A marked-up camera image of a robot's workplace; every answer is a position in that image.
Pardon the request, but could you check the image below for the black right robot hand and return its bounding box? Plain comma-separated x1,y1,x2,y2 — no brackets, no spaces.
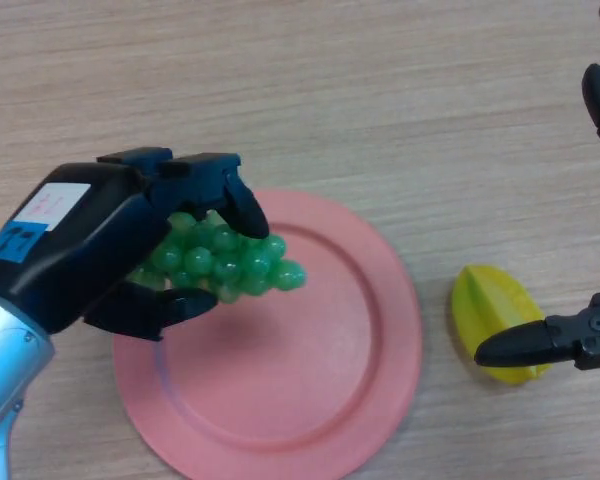
473,0,600,371

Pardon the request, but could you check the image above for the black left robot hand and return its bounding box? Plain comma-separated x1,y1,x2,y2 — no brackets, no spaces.
0,146,271,343

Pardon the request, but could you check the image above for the green grape bunch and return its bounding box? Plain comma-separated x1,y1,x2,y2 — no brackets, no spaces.
127,209,309,305

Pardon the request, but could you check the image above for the pink round plate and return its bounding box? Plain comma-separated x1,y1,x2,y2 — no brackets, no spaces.
112,188,423,480

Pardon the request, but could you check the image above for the yellow starfruit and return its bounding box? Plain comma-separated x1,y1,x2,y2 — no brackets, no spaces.
450,264,554,388

